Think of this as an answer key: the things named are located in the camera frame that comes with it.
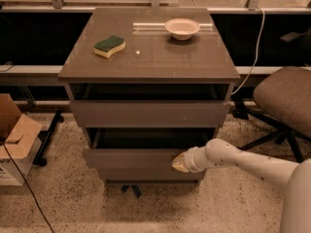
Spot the brown office chair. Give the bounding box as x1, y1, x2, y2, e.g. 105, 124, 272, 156
232, 66, 311, 163

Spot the black floor cable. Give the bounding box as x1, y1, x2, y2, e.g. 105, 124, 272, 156
0, 139, 56, 233

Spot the white cable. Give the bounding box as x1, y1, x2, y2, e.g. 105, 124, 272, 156
230, 7, 266, 96

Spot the white bowl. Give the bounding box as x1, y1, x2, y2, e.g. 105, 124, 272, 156
164, 18, 200, 41

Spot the grey drawer cabinet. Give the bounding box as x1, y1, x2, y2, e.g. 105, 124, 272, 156
58, 7, 239, 191

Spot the grey bottom drawer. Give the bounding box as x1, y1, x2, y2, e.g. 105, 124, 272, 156
97, 169, 205, 181

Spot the cardboard box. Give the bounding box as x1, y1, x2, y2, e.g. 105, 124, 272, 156
0, 94, 42, 185

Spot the grey drawer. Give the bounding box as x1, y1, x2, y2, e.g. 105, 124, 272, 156
84, 128, 215, 169
70, 83, 228, 128
97, 169, 205, 181

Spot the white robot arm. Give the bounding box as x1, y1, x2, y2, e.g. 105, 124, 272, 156
172, 139, 311, 233

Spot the grey top drawer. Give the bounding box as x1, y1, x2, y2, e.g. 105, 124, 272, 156
70, 83, 228, 128

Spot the green yellow sponge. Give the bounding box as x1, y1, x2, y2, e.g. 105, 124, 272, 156
94, 35, 125, 58

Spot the black stand leg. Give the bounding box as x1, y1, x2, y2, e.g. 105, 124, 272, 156
33, 110, 64, 166

